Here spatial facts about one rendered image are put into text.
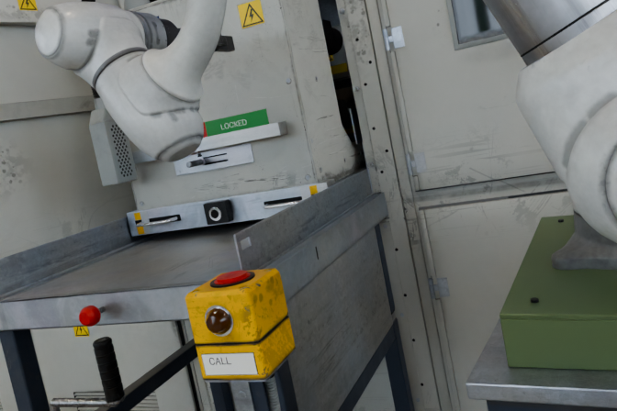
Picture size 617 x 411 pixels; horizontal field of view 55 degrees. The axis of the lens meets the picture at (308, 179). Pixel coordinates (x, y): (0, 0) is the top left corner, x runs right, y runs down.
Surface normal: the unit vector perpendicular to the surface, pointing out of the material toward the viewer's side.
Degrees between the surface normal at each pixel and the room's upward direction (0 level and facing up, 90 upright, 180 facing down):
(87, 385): 90
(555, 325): 90
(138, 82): 82
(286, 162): 90
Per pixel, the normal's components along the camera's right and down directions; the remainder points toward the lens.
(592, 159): -0.94, 0.05
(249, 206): -0.38, 0.16
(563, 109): -0.83, 0.14
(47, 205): 0.76, -0.09
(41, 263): 0.91, -0.15
